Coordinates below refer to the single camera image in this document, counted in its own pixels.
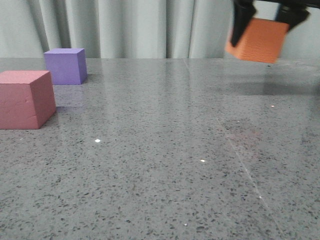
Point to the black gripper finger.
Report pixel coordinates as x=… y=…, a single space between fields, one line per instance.
x=244 y=11
x=291 y=14

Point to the orange foam cube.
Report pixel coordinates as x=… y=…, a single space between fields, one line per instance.
x=262 y=41

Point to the purple foam cube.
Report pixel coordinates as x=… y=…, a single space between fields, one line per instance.
x=66 y=65

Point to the pink foam cube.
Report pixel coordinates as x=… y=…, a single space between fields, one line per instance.
x=27 y=99

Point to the pale green curtain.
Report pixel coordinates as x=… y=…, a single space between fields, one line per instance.
x=116 y=28

